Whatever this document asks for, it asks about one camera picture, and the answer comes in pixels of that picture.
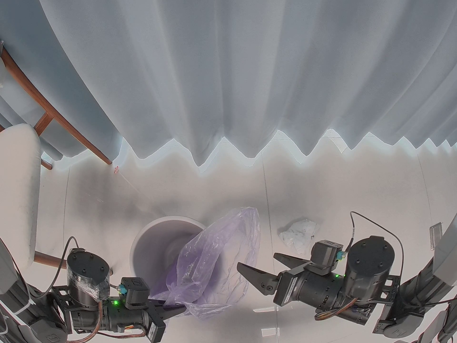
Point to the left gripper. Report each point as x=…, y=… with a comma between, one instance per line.
x=132, y=319

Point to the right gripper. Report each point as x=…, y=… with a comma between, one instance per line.
x=310, y=288

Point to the purple plastic bag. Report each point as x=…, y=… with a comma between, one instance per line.
x=214, y=255

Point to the white trash bin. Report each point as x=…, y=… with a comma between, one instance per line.
x=153, y=241

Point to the crumpled white paper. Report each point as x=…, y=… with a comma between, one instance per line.
x=298, y=235

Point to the wooden chair cream seat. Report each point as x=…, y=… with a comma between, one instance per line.
x=18, y=191

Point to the white curtain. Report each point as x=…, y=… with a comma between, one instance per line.
x=271, y=55

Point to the pale blue curtain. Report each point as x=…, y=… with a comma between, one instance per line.
x=53, y=66

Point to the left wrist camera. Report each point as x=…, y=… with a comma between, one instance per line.
x=135, y=291

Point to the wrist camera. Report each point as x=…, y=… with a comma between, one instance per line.
x=325, y=254
x=135, y=291

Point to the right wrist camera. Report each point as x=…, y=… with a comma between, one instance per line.
x=325, y=254

